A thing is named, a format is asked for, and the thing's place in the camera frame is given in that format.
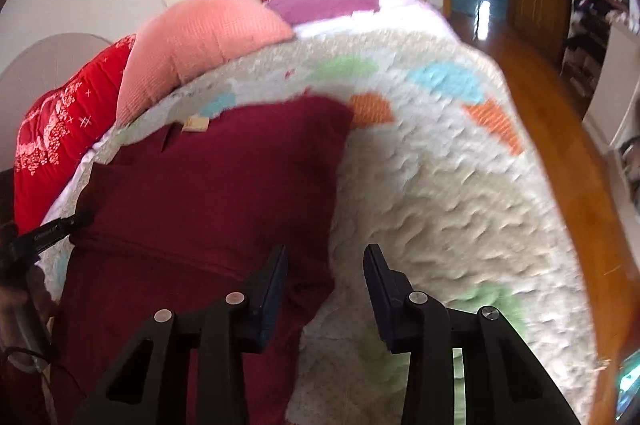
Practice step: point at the white cabinet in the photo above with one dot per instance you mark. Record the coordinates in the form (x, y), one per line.
(612, 90)

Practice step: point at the dark red garment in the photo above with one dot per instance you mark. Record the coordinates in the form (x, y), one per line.
(200, 195)

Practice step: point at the red floral blanket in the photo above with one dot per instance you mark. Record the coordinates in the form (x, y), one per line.
(60, 125)

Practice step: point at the pink pillow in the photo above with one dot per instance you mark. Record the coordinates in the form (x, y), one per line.
(195, 50)

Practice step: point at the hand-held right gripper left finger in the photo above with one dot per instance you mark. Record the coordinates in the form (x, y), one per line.
(274, 292)

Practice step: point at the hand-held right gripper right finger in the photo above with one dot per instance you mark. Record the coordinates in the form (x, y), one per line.
(376, 292)

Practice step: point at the cluttered shelf rack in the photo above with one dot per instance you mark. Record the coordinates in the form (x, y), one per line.
(595, 20)

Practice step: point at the purple cloth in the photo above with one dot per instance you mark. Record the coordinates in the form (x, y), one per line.
(325, 2)

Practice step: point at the white quilt with coloured patches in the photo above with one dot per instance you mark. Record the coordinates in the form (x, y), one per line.
(450, 185)

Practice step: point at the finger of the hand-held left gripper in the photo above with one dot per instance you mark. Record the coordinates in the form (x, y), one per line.
(60, 227)

